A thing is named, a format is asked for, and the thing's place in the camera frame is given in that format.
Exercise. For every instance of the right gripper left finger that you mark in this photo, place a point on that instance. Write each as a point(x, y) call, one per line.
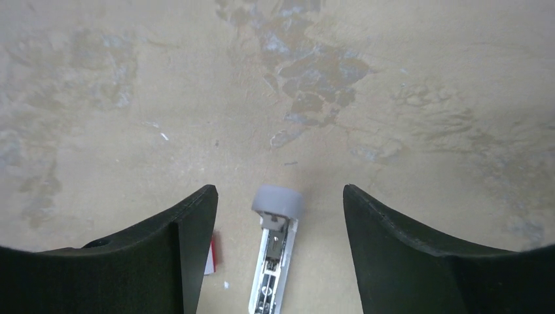
point(154, 266)

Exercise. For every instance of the white stapler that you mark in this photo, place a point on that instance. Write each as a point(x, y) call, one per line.
point(280, 210)

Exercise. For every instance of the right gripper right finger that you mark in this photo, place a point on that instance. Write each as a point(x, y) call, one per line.
point(404, 266)

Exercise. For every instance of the staple box tray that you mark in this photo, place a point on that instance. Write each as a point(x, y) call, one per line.
point(210, 266)

